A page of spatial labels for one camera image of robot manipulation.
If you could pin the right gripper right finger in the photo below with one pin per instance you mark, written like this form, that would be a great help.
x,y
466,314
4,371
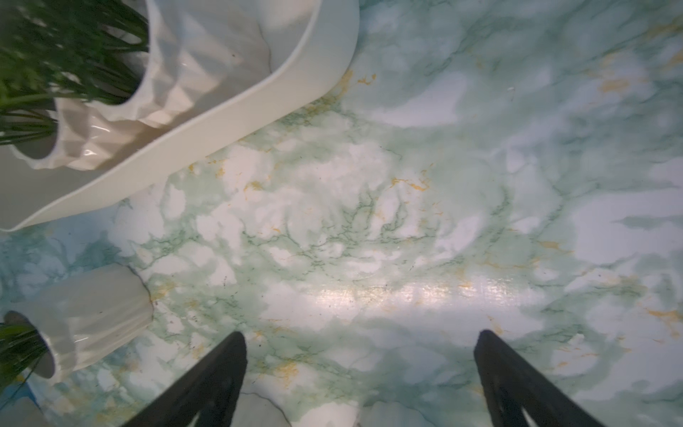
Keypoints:
x,y
515,390

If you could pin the white plastic storage box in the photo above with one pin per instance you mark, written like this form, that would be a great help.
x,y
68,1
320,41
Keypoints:
x,y
312,44

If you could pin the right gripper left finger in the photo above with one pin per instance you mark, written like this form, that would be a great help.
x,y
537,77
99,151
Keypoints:
x,y
207,395

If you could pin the potted gypsophila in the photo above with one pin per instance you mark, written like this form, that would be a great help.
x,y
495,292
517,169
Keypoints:
x,y
63,132
84,318
156,63

